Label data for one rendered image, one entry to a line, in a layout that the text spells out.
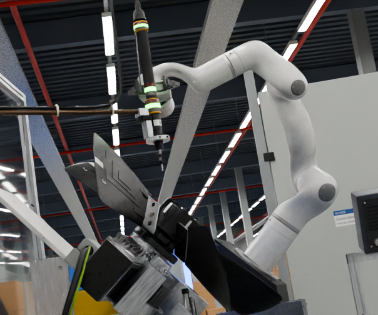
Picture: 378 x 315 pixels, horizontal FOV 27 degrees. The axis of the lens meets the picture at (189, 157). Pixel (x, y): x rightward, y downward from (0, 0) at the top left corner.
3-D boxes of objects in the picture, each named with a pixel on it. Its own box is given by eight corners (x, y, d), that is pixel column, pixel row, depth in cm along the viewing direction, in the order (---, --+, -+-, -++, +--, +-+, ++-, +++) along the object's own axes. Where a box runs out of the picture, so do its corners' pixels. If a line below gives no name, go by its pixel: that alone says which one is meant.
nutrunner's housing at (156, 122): (156, 149, 224) (134, -1, 232) (150, 152, 227) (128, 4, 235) (168, 148, 226) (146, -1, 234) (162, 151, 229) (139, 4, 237)
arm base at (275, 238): (234, 247, 297) (263, 208, 296) (276, 277, 295) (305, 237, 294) (233, 252, 278) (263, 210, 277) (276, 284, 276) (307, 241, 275)
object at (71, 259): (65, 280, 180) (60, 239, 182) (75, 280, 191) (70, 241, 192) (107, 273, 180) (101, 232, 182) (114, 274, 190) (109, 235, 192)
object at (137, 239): (166, 268, 204) (171, 262, 204) (126, 233, 206) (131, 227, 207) (171, 270, 218) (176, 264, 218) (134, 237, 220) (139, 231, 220)
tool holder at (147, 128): (147, 139, 221) (142, 105, 223) (136, 145, 227) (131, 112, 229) (174, 138, 226) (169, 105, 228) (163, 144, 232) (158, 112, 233)
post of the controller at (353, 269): (358, 315, 248) (347, 254, 251) (357, 315, 251) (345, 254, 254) (368, 314, 248) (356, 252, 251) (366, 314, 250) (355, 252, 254)
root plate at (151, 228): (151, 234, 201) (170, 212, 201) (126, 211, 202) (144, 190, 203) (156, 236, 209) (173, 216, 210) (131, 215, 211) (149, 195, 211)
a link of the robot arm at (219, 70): (213, 33, 266) (133, 74, 262) (236, 72, 263) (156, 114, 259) (211, 42, 274) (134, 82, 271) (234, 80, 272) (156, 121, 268)
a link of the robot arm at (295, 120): (308, 209, 281) (291, 197, 297) (338, 197, 283) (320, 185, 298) (271, 77, 267) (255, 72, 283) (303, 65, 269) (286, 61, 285)
